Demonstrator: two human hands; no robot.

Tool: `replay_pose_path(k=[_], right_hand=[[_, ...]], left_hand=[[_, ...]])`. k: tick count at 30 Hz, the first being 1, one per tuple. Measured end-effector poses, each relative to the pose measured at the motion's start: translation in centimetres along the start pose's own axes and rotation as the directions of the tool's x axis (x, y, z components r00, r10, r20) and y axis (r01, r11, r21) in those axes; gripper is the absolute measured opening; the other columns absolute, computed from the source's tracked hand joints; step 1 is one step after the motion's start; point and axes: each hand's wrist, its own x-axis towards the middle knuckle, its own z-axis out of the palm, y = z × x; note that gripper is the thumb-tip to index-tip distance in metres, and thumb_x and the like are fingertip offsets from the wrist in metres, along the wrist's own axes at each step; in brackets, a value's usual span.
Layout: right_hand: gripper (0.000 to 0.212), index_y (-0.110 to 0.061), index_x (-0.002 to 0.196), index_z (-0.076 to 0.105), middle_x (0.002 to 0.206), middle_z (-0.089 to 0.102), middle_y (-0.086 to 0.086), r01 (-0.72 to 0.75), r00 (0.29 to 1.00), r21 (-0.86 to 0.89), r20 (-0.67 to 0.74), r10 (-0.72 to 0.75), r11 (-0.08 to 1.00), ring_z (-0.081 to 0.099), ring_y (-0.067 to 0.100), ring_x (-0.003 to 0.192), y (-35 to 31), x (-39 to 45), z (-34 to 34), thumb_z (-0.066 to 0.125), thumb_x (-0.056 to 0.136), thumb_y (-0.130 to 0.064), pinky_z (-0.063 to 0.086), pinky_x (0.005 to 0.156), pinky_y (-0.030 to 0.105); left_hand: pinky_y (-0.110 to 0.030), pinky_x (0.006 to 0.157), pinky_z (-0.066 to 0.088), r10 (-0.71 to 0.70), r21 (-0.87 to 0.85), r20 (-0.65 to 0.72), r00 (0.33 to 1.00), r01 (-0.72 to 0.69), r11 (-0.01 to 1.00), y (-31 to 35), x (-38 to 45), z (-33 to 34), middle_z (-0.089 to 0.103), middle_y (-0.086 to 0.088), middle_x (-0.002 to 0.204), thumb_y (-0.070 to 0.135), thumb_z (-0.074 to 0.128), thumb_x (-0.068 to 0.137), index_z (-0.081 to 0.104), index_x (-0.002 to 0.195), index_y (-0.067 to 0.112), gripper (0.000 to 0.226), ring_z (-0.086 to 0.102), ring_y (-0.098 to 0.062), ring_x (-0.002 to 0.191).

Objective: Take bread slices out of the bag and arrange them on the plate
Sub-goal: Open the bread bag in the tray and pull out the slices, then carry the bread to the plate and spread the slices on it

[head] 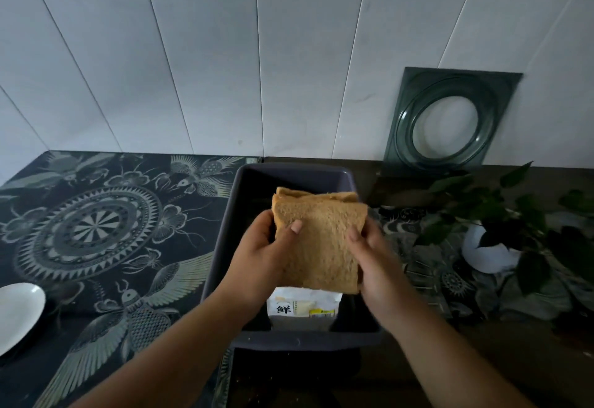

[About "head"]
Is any green glass square frame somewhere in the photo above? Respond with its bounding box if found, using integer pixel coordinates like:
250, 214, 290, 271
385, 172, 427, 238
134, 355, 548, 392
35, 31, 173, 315
383, 67, 523, 176

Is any dark grey plastic bin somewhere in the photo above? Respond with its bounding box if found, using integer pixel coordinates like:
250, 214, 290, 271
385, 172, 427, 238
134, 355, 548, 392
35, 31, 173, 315
200, 163, 384, 352

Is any white plate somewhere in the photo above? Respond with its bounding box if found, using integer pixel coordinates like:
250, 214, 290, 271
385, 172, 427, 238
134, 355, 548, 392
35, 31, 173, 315
0, 283, 46, 357

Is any person's right hand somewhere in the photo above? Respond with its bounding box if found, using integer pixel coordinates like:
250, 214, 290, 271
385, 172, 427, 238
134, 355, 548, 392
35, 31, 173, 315
347, 218, 420, 329

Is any green leafy plant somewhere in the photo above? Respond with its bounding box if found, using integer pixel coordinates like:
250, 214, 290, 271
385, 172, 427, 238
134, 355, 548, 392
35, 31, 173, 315
414, 161, 594, 296

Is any white plant pot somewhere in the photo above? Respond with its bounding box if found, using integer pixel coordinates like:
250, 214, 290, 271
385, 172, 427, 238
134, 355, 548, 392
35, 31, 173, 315
461, 222, 522, 275

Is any person's right forearm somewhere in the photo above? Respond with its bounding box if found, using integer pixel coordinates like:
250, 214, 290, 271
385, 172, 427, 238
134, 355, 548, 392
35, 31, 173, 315
387, 298, 534, 408

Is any person's left forearm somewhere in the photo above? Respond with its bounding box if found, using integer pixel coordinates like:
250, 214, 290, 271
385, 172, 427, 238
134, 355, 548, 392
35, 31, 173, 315
70, 288, 260, 408

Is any person's left hand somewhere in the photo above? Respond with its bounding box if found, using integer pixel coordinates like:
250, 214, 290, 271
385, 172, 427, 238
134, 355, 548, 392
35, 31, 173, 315
216, 209, 303, 316

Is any black patterned tablecloth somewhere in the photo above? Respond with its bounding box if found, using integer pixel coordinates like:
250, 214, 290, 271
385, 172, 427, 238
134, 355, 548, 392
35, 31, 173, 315
0, 150, 260, 408

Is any brown bread slice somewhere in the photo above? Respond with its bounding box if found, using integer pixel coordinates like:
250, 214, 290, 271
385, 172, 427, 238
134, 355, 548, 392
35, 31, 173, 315
272, 194, 369, 295
276, 187, 360, 204

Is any white bread bag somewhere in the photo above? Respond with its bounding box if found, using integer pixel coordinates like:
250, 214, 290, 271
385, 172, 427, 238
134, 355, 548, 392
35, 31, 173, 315
266, 287, 343, 332

